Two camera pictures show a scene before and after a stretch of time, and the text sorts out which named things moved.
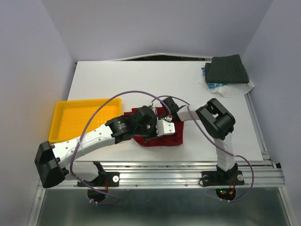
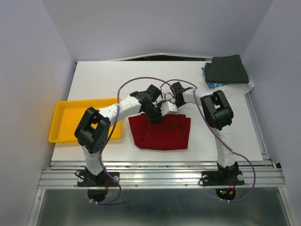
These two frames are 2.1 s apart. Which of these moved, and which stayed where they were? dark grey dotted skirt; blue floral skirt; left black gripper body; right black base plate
Moved: left black gripper body
Stayed: blue floral skirt; right black base plate; dark grey dotted skirt
